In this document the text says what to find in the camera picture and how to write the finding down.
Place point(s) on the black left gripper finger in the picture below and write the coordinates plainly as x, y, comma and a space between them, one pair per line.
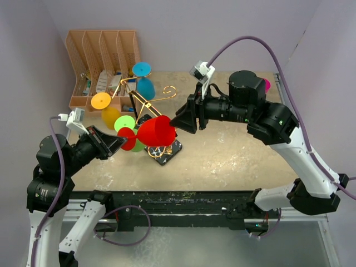
113, 147
106, 139

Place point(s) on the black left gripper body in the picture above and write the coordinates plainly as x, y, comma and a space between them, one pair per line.
92, 145

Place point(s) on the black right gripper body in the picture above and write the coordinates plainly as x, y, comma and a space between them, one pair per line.
209, 107

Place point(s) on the green plastic wine glass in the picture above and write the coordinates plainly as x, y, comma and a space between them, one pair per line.
129, 130

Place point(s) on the yellow plastic wine glass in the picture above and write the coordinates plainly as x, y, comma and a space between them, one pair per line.
109, 114

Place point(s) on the red plastic wine glass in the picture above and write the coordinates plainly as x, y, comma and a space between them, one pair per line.
156, 132

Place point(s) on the blue plastic wine glass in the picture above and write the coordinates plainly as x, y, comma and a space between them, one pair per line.
144, 86

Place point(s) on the pink plastic wine glass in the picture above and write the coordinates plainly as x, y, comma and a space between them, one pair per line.
267, 85

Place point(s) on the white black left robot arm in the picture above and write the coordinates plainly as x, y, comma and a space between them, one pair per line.
49, 192

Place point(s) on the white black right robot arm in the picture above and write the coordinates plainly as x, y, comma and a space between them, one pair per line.
314, 192

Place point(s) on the black marbled rack base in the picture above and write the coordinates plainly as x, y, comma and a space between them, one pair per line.
164, 155

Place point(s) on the tan plastic file organizer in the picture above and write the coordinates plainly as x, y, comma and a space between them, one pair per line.
95, 52

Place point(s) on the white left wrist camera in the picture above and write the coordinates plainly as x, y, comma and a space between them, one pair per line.
74, 121

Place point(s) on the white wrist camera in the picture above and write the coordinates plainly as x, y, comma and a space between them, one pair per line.
74, 121
203, 73

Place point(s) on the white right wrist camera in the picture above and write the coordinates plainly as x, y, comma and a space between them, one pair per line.
203, 73

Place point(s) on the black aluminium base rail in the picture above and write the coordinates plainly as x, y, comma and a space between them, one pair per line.
195, 209

